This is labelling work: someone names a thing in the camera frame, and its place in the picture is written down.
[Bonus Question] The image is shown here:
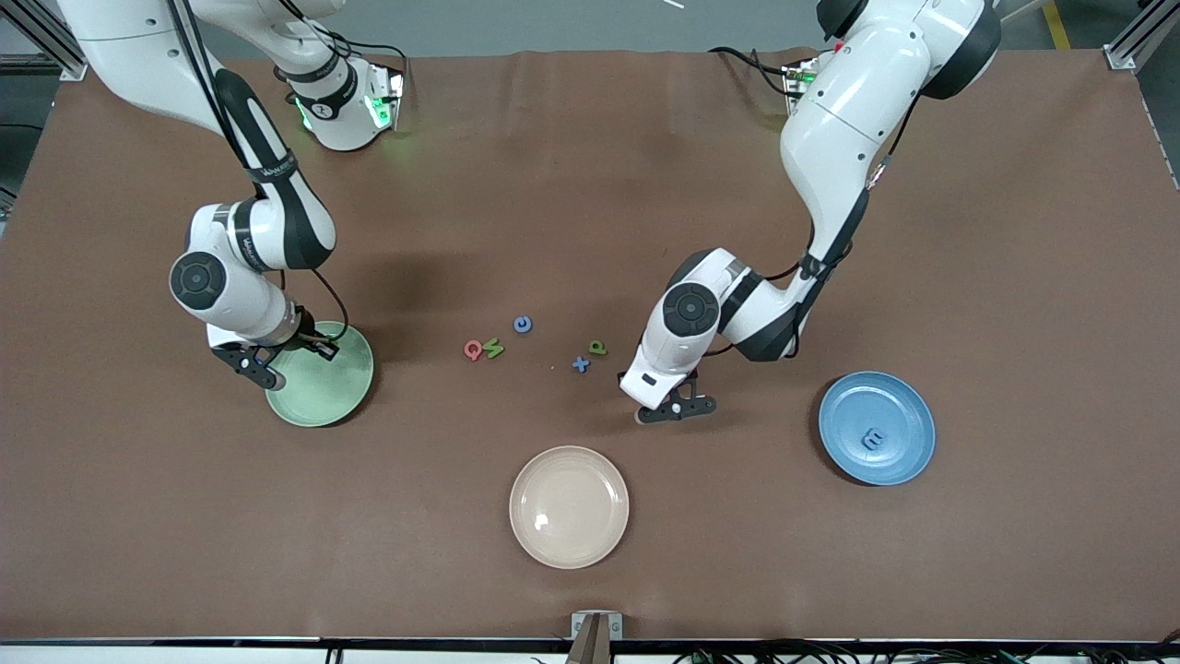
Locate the green plate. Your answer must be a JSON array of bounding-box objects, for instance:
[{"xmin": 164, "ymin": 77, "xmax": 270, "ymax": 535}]
[{"xmin": 265, "ymin": 320, "xmax": 375, "ymax": 428}]

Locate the beige plate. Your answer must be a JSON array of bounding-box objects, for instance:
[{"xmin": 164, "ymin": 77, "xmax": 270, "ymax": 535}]
[{"xmin": 509, "ymin": 445, "xmax": 631, "ymax": 570}]

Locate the brown table cover sheet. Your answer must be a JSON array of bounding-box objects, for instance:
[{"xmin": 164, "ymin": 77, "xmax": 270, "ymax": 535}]
[{"xmin": 0, "ymin": 46, "xmax": 1180, "ymax": 644}]

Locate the blue plate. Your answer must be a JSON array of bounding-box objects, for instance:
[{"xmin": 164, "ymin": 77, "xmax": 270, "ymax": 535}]
[{"xmin": 818, "ymin": 371, "xmax": 937, "ymax": 487}]

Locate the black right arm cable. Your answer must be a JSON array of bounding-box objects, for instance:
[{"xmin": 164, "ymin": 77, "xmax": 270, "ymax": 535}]
[{"xmin": 166, "ymin": 0, "xmax": 349, "ymax": 344}]

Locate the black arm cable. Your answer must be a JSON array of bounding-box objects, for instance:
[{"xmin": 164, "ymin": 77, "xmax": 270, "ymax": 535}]
[
  {"xmin": 166, "ymin": 0, "xmax": 349, "ymax": 344},
  {"xmin": 710, "ymin": 92, "xmax": 923, "ymax": 361}
]

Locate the metal mounting bracket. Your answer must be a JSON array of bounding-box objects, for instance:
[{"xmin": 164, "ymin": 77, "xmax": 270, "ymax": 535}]
[{"xmin": 571, "ymin": 611, "xmax": 624, "ymax": 664}]

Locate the tan tapered post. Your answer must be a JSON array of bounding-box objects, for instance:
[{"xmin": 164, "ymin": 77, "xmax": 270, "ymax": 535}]
[{"xmin": 564, "ymin": 616, "xmax": 611, "ymax": 664}]

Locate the tangled black cable bundle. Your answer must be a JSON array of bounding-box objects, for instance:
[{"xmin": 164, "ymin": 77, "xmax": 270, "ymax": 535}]
[{"xmin": 671, "ymin": 634, "xmax": 1180, "ymax": 664}]

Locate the black base cable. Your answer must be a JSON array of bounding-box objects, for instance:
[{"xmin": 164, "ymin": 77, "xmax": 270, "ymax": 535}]
[
  {"xmin": 708, "ymin": 46, "xmax": 796, "ymax": 98},
  {"xmin": 275, "ymin": 0, "xmax": 408, "ymax": 58}
]

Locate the aluminium frame extrusion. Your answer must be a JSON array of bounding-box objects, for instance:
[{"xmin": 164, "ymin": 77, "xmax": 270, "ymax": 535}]
[
  {"xmin": 1104, "ymin": 0, "xmax": 1180, "ymax": 71},
  {"xmin": 0, "ymin": 0, "xmax": 125, "ymax": 82}
]

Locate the white table edge rail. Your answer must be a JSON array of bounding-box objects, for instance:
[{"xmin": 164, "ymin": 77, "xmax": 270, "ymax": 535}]
[{"xmin": 0, "ymin": 636, "xmax": 1180, "ymax": 664}]

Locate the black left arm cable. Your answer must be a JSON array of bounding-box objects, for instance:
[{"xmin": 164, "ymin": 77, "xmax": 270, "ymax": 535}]
[{"xmin": 710, "ymin": 92, "xmax": 923, "ymax": 361}]

